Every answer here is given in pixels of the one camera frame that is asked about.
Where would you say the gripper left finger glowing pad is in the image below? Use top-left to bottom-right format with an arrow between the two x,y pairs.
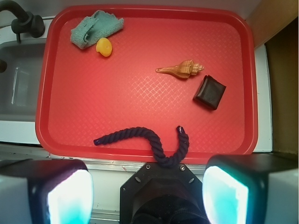
0,159 -> 94,224

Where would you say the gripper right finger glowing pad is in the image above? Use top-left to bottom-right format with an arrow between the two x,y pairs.
202,154 -> 299,224

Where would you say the yellow rubber duck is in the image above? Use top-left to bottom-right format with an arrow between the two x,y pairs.
96,38 -> 113,57

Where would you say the dark brown leather wallet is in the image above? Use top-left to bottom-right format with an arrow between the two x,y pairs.
193,75 -> 226,110

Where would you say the grey sink basin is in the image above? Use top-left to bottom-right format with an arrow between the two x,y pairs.
0,38 -> 46,122

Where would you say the tan conch seashell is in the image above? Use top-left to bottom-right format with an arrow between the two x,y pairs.
156,60 -> 205,79

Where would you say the red plastic tray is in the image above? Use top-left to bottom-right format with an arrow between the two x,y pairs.
36,5 -> 258,164

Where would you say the wooden cabinet panel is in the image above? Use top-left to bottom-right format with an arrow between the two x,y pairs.
246,0 -> 299,155

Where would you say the black faucet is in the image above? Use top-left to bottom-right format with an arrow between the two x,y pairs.
0,0 -> 45,43

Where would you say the teal green cloth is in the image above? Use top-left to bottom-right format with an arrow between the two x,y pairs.
70,10 -> 124,49

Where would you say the dark purple rope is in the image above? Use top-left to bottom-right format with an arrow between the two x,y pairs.
93,126 -> 190,168

